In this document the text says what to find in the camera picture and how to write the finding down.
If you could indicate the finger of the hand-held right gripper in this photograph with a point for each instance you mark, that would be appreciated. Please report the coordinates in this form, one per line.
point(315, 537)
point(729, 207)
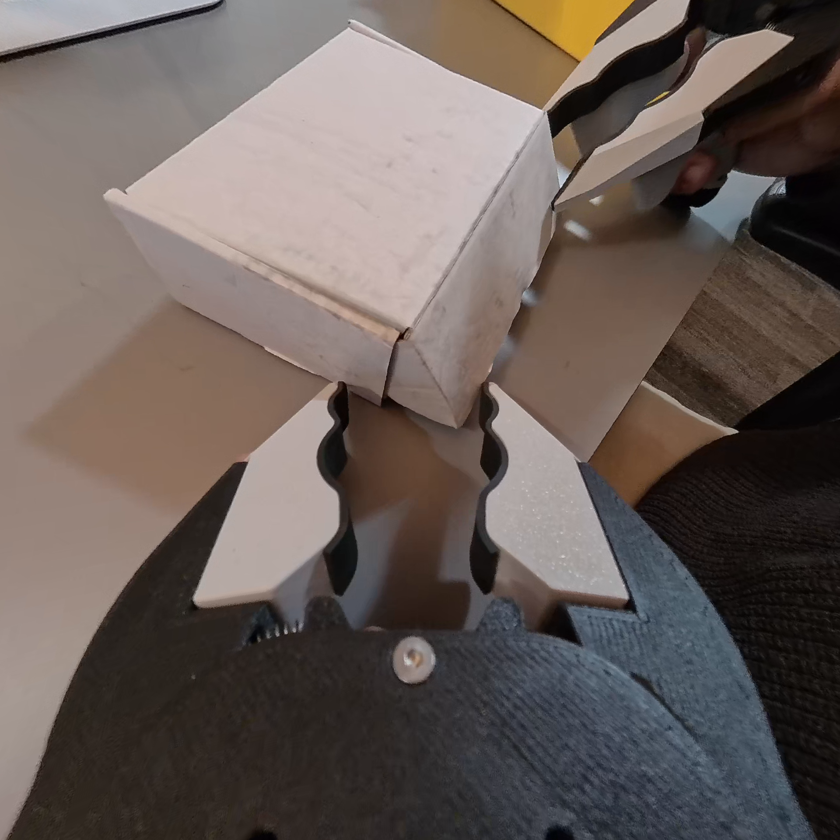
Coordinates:
point(617, 59)
point(676, 118)

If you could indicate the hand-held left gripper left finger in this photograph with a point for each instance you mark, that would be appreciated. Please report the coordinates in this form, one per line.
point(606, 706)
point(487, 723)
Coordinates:
point(275, 518)

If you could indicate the mesh office chair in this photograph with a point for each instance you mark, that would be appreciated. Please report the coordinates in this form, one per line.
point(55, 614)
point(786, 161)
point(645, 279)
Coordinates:
point(794, 229)

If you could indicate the white cardboard mailer box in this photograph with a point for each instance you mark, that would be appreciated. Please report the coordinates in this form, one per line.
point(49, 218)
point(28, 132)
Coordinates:
point(341, 197)

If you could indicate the person's right hand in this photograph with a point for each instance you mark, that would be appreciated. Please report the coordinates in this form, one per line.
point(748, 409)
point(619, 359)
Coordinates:
point(794, 138)

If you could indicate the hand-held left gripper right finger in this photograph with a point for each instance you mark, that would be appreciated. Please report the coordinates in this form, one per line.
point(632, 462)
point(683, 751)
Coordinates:
point(558, 525)

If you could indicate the person's dark clothing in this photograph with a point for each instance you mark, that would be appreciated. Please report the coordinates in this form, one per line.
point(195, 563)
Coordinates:
point(768, 590)

